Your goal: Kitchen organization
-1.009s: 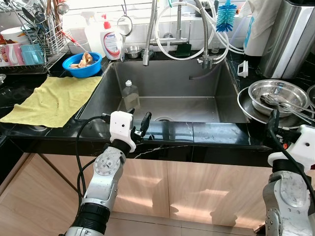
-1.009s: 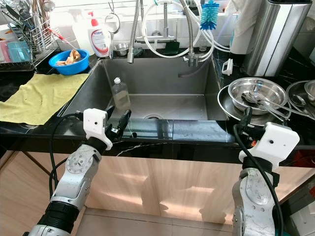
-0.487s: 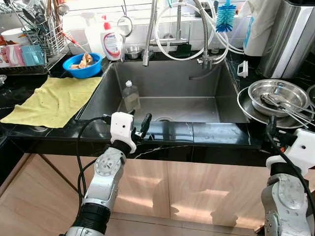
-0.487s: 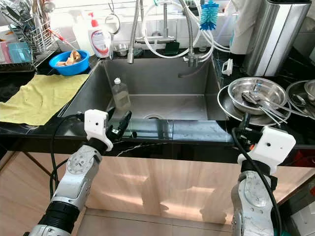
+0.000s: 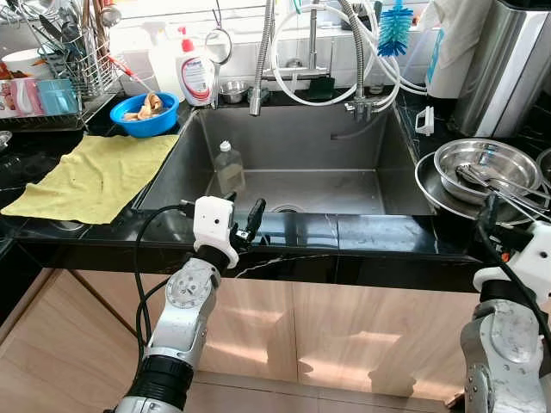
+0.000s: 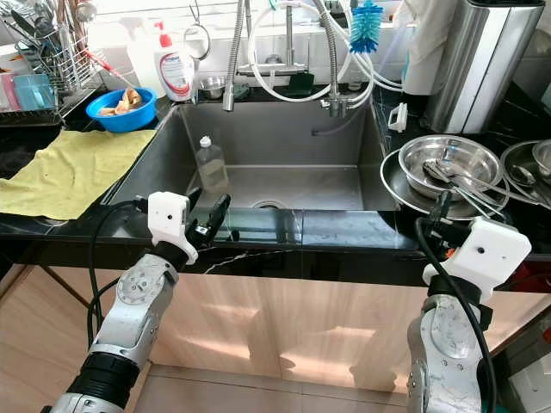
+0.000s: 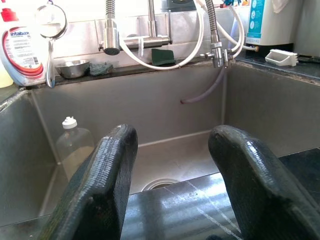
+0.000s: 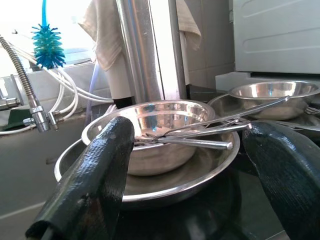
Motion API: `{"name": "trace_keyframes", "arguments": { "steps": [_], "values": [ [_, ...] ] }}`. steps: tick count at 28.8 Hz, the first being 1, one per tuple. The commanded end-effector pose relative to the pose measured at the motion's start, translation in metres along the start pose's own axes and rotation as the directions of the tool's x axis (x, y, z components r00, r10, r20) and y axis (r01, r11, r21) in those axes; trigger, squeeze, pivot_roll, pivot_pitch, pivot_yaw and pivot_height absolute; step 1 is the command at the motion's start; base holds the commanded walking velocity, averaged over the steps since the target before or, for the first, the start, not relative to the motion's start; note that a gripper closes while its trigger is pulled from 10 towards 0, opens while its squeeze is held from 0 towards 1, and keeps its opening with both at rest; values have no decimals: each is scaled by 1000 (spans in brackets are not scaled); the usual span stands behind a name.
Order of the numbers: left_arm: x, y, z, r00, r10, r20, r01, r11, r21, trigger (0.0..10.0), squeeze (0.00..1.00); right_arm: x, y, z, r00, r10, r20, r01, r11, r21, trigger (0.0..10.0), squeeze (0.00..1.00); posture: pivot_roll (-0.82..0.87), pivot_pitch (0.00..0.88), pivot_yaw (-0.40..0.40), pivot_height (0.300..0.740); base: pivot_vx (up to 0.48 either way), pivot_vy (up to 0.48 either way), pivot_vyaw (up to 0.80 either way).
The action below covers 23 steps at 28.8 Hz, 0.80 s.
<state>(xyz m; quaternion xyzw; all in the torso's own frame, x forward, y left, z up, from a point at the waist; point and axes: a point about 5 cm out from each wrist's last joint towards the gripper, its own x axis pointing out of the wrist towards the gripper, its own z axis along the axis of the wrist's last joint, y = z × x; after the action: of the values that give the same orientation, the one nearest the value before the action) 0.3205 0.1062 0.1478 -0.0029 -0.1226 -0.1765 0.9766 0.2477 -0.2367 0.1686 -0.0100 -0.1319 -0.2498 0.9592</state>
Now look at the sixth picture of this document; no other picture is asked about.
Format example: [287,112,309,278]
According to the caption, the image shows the brown vegetable peels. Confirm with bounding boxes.
[99,88,143,116]

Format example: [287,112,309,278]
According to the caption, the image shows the blue translucent cup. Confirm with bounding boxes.
[13,74,57,111]

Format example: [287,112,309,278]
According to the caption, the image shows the black sponge holder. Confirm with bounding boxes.
[287,71,318,97]

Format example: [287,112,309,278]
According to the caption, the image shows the metal wire dish rack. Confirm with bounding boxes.
[0,0,108,128]

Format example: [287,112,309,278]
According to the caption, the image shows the white hanging towel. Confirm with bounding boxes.
[400,0,470,96]

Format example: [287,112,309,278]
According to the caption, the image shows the stainless steel sink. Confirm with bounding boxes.
[110,99,397,213]

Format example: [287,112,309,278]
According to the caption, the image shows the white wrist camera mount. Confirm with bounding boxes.
[147,191,193,254]
[423,216,533,291]

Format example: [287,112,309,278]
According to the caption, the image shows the pink plastic cup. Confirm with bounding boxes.
[0,73,20,113]

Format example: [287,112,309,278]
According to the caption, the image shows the stainless steel bowl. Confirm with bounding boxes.
[399,134,502,200]

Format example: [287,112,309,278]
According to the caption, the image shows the light wooden cabinet door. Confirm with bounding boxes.
[261,274,551,410]
[0,265,104,413]
[52,267,268,388]

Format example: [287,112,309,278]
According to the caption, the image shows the white spray bottle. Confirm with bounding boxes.
[121,17,160,91]

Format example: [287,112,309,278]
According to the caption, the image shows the metal tongs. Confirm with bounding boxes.
[422,159,513,220]

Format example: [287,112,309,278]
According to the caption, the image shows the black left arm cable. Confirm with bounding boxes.
[86,196,152,349]

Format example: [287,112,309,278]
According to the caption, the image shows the flexible metal faucet hose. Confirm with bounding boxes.
[221,0,252,113]

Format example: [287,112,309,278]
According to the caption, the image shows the white red-capped dish soap bottle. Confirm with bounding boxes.
[153,22,197,104]

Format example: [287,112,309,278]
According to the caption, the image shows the clear plastic bottle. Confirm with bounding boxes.
[195,136,229,193]

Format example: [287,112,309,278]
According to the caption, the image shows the white water hose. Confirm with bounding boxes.
[245,0,406,104]

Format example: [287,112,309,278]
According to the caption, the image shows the blue bottle brush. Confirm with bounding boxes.
[348,0,384,54]

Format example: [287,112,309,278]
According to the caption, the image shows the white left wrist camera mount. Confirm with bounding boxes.
[147,191,193,254]

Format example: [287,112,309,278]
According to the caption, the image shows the shallow steel plate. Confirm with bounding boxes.
[498,139,551,209]

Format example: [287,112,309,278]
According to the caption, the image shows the blue plastic bowl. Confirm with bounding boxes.
[86,86,158,133]

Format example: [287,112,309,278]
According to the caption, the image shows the small steel cup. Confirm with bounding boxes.
[199,76,227,101]

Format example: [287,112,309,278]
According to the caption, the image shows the round stainless steel tray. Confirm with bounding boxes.
[381,148,513,220]

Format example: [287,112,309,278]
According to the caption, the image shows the yellow-green towel cloth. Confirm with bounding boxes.
[0,129,158,221]

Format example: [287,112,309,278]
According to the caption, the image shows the chrome tap bar with pipe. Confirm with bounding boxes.
[241,4,313,78]

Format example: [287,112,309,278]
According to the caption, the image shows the red and white handled brush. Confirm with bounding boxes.
[88,47,139,87]

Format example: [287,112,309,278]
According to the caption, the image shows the white ceramic bowl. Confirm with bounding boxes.
[0,47,28,77]

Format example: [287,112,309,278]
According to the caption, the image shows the curved chrome tap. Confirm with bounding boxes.
[310,0,364,118]

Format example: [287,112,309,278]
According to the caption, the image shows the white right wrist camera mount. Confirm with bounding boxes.
[423,216,533,291]

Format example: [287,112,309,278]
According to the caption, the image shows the small white plastic holder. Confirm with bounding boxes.
[388,102,410,133]

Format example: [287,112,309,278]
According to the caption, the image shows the tall stainless steel appliance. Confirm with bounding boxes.
[422,0,548,136]

